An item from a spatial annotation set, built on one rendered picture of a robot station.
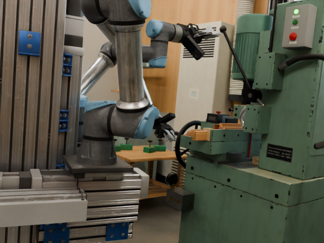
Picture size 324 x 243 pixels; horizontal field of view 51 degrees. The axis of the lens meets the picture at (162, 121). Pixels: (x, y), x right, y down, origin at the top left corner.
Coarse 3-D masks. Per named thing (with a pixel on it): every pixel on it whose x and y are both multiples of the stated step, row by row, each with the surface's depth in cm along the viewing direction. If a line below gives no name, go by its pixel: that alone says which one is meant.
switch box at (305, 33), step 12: (288, 12) 134; (300, 12) 130; (312, 12) 129; (288, 24) 134; (300, 24) 130; (312, 24) 130; (288, 36) 133; (300, 36) 130; (312, 36) 131; (288, 48) 136; (300, 48) 134
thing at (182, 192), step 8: (168, 192) 169; (176, 192) 165; (184, 192) 166; (168, 200) 169; (176, 200) 164; (184, 200) 162; (192, 200) 166; (176, 208) 164; (184, 208) 163; (192, 208) 166
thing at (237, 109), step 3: (234, 105) 171; (237, 105) 170; (240, 105) 169; (234, 108) 171; (237, 108) 170; (240, 108) 168; (234, 111) 171; (237, 111) 170; (240, 111) 168; (234, 114) 171; (237, 114) 170; (234, 117) 171; (237, 117) 170
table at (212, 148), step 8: (184, 136) 165; (184, 144) 164; (192, 144) 160; (200, 144) 156; (208, 144) 152; (216, 144) 153; (224, 144) 156; (232, 144) 160; (240, 144) 163; (248, 144) 167; (256, 144) 172; (208, 152) 152; (216, 152) 153; (224, 152) 157
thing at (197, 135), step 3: (195, 132) 149; (198, 132) 150; (201, 132) 151; (204, 132) 152; (195, 135) 149; (198, 135) 150; (201, 135) 151; (204, 135) 152; (192, 138) 150; (195, 138) 149; (198, 138) 150; (201, 138) 151; (204, 138) 153
